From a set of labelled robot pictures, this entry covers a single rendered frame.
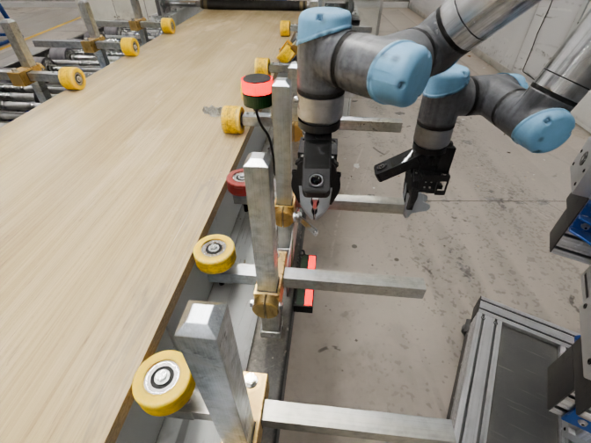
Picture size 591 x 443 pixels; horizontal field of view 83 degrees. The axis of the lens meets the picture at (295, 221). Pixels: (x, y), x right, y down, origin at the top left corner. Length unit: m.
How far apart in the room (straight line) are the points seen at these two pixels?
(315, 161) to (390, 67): 0.19
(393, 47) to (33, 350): 0.65
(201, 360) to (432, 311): 1.53
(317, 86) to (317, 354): 1.22
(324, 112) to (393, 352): 1.24
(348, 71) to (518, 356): 1.27
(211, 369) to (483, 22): 0.50
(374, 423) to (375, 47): 0.51
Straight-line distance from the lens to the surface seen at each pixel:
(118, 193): 0.90
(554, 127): 0.68
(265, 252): 0.56
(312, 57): 0.52
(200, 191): 0.83
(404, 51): 0.46
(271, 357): 0.75
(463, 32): 0.54
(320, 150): 0.56
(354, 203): 0.85
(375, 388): 1.52
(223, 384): 0.36
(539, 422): 1.44
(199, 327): 0.29
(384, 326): 1.66
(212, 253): 0.66
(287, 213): 0.79
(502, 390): 1.43
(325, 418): 0.57
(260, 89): 0.67
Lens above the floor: 1.37
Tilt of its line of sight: 41 degrees down
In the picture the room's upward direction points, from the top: straight up
